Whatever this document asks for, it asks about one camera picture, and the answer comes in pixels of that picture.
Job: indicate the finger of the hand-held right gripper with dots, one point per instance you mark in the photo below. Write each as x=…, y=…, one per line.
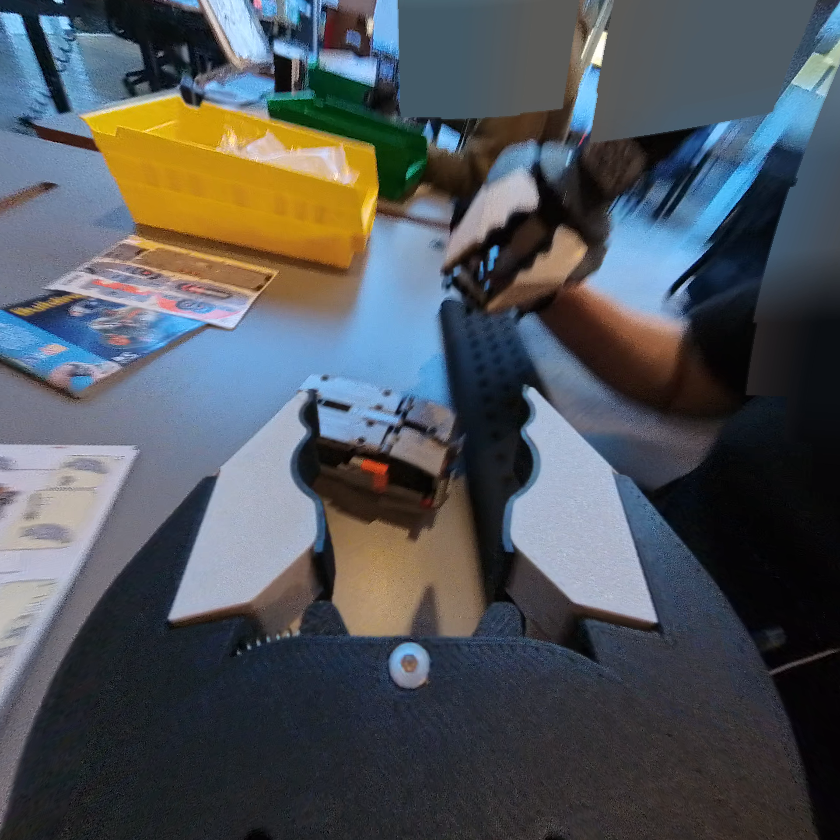
x=544, y=269
x=492, y=210

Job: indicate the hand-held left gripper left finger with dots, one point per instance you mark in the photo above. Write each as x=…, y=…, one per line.
x=243, y=538

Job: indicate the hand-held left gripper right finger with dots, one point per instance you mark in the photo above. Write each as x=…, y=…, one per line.
x=584, y=538

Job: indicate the grey building block robot model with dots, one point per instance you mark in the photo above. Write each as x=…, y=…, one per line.
x=374, y=426

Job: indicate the person's right forearm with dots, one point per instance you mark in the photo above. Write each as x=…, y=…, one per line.
x=623, y=348

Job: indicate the grey desk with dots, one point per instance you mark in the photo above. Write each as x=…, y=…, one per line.
x=262, y=367

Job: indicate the dark studded edge strip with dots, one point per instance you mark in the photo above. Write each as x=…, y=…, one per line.
x=485, y=394

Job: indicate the person's dark clothing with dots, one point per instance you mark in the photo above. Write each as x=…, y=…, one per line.
x=722, y=525

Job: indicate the green plastic bin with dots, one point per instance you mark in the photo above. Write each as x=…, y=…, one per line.
x=367, y=131

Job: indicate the open white assembly manual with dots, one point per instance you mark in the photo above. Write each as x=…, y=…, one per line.
x=46, y=525

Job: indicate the clear plastic bag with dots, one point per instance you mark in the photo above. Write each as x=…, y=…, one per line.
x=295, y=157

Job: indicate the blue instruction booklet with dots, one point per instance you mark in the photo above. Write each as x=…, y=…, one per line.
x=85, y=341

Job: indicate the yellow plastic bin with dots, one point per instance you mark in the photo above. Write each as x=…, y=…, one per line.
x=229, y=210

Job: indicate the robot sticker sheet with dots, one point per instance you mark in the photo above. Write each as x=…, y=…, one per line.
x=164, y=275

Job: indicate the white standing board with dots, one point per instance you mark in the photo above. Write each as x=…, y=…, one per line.
x=236, y=26

